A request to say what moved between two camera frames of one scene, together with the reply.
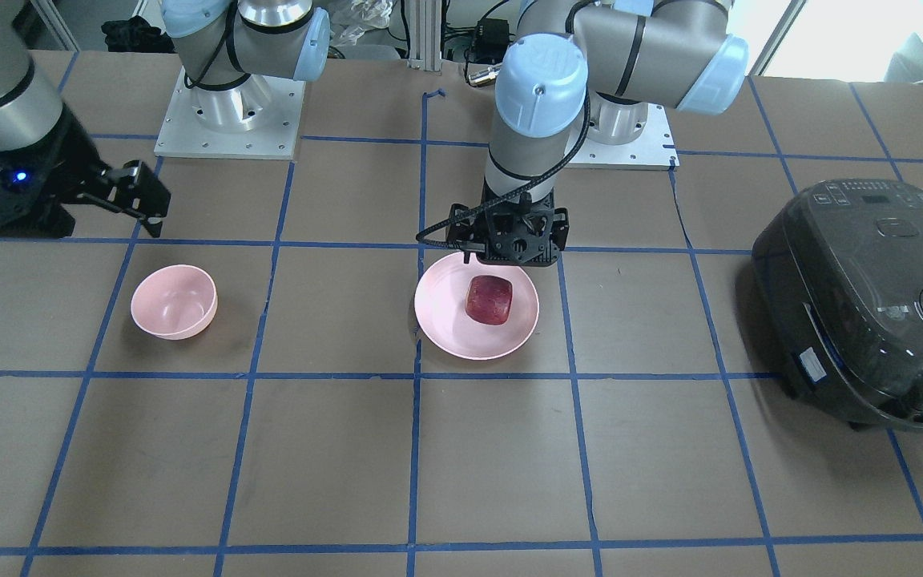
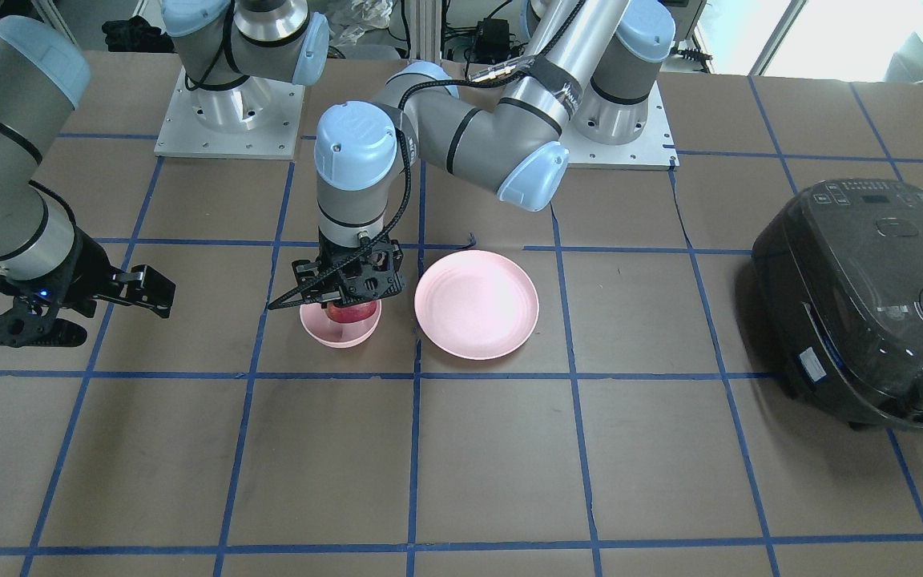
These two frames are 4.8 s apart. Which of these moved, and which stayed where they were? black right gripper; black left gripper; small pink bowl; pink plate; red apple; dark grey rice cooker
Moved: red apple; black left gripper; black right gripper; small pink bowl
Stayed: pink plate; dark grey rice cooker
